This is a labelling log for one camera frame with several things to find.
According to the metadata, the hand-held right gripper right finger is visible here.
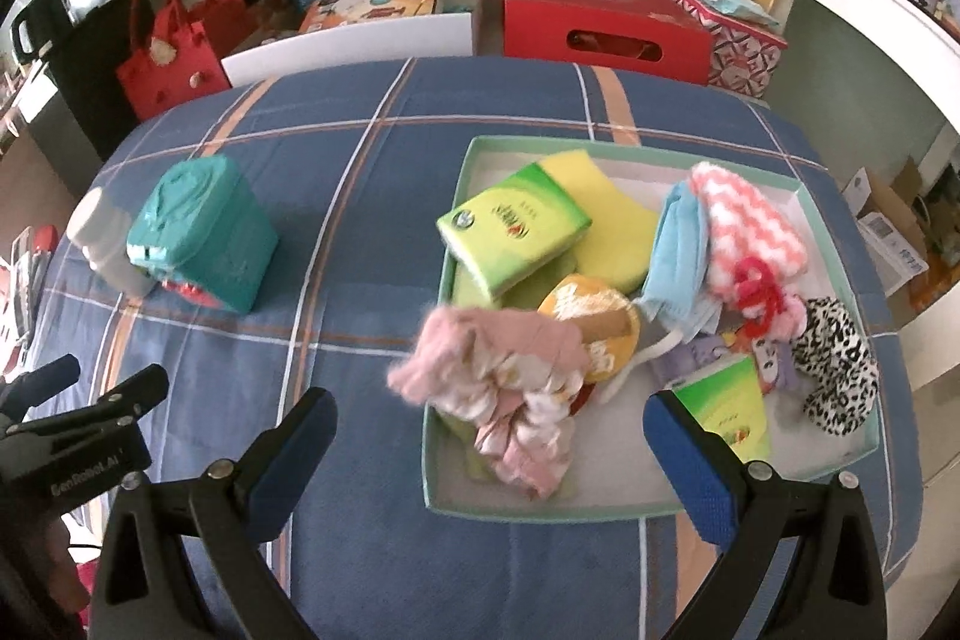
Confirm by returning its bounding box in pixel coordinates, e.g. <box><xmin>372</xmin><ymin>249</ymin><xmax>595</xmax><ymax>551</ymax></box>
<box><xmin>643</xmin><ymin>389</ymin><xmax>890</xmax><ymax>640</ymax></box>

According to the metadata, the red pink hair tie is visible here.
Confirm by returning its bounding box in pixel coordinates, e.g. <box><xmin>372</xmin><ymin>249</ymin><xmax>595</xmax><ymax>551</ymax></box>
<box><xmin>731</xmin><ymin>257</ymin><xmax>807</xmax><ymax>341</ymax></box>

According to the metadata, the white plastic bottle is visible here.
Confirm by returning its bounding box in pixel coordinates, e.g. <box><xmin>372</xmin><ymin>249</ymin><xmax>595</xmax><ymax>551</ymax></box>
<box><xmin>66</xmin><ymin>188</ymin><xmax>155</xmax><ymax>300</ymax></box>

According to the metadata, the light blue wipes packet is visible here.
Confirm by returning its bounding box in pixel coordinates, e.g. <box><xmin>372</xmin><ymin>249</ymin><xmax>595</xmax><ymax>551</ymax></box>
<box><xmin>690</xmin><ymin>0</ymin><xmax>781</xmax><ymax>28</ymax></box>

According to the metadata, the blue plaid blanket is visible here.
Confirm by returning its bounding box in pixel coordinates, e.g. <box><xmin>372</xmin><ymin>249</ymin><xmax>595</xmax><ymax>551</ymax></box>
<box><xmin>22</xmin><ymin>56</ymin><xmax>923</xmax><ymax>640</ymax></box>

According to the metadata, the pink floral cloth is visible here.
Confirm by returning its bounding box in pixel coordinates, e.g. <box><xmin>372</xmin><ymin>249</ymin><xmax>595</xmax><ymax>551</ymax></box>
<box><xmin>386</xmin><ymin>302</ymin><xmax>593</xmax><ymax>501</ymax></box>

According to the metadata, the green tissue packet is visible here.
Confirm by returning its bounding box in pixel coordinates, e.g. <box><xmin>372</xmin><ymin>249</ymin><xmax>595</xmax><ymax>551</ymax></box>
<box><xmin>437</xmin><ymin>162</ymin><xmax>593</xmax><ymax>302</ymax></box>
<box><xmin>671</xmin><ymin>355</ymin><xmax>773</xmax><ymax>465</ymax></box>

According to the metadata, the red felt tote bag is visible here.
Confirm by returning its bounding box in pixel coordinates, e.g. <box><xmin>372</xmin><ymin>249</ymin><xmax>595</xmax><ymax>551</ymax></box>
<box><xmin>116</xmin><ymin>0</ymin><xmax>232</xmax><ymax>122</ymax></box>

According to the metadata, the white bed board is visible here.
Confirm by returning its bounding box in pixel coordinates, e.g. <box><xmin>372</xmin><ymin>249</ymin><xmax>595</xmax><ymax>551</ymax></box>
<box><xmin>221</xmin><ymin>12</ymin><xmax>473</xmax><ymax>88</ymax></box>

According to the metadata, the red cardboard box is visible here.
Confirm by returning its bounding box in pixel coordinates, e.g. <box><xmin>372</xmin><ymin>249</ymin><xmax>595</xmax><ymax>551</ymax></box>
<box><xmin>501</xmin><ymin>0</ymin><xmax>713</xmax><ymax>86</ymax></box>

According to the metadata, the white shelf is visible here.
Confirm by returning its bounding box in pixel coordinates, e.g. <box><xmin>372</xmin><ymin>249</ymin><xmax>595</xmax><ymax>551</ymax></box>
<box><xmin>772</xmin><ymin>0</ymin><xmax>960</xmax><ymax>139</ymax></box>

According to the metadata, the red patterned box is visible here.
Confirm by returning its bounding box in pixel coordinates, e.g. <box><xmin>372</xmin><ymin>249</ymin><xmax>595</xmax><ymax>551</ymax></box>
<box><xmin>666</xmin><ymin>0</ymin><xmax>790</xmax><ymax>101</ymax></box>

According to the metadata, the pink white chevron towel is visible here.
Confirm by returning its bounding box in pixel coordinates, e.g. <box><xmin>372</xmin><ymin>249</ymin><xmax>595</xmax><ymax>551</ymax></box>
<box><xmin>688</xmin><ymin>160</ymin><xmax>809</xmax><ymax>300</ymax></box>

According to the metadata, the light green cloth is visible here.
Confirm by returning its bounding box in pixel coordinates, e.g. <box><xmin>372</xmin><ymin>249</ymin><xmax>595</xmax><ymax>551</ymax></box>
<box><xmin>448</xmin><ymin>250</ymin><xmax>575</xmax><ymax>483</ymax></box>

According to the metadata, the red plastic item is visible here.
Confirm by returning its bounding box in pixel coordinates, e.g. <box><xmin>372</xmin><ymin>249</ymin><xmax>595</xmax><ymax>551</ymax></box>
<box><xmin>15</xmin><ymin>226</ymin><xmax>57</xmax><ymax>281</ymax></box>

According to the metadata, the white shallow box teal rim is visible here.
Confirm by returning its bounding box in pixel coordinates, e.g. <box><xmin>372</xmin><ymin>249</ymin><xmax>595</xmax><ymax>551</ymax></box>
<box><xmin>422</xmin><ymin>135</ymin><xmax>884</xmax><ymax>525</ymax></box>

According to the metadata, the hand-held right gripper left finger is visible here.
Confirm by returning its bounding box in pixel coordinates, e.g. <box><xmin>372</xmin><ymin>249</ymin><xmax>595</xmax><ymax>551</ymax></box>
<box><xmin>88</xmin><ymin>386</ymin><xmax>338</xmax><ymax>640</ymax></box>

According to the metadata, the person's left hand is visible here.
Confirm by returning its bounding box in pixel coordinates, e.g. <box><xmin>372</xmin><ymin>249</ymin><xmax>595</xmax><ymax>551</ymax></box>
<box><xmin>37</xmin><ymin>520</ymin><xmax>91</xmax><ymax>611</ymax></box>

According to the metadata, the blue face mask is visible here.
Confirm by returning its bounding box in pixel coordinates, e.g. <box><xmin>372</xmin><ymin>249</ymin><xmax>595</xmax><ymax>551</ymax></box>
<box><xmin>600</xmin><ymin>179</ymin><xmax>725</xmax><ymax>405</ymax></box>

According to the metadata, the teal wet wipes pack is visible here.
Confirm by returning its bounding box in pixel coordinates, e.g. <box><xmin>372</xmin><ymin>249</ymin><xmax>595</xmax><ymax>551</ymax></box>
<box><xmin>124</xmin><ymin>155</ymin><xmax>280</xmax><ymax>315</ymax></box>

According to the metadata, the brown wooden cabinet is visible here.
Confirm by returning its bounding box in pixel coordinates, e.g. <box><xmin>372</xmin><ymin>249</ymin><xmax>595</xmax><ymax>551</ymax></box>
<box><xmin>0</xmin><ymin>62</ymin><xmax>98</xmax><ymax>221</ymax></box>

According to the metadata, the yellow sponge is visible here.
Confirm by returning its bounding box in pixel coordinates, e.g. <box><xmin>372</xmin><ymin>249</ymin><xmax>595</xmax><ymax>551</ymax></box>
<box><xmin>536</xmin><ymin>149</ymin><xmax>661</xmax><ymax>296</ymax></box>

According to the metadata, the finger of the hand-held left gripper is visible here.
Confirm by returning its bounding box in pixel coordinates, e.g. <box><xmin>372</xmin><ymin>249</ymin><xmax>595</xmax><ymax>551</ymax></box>
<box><xmin>0</xmin><ymin>353</ymin><xmax>81</xmax><ymax>420</ymax></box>
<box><xmin>15</xmin><ymin>364</ymin><xmax>170</xmax><ymax>438</ymax></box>

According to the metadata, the orange toy box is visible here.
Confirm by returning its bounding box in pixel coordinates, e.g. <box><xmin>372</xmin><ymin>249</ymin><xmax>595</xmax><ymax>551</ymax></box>
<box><xmin>300</xmin><ymin>0</ymin><xmax>442</xmax><ymax>32</ymax></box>

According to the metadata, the leopard print scrunchie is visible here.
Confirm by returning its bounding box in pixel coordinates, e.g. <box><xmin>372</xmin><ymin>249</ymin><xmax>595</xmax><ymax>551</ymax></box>
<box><xmin>791</xmin><ymin>297</ymin><xmax>880</xmax><ymax>437</ymax></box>

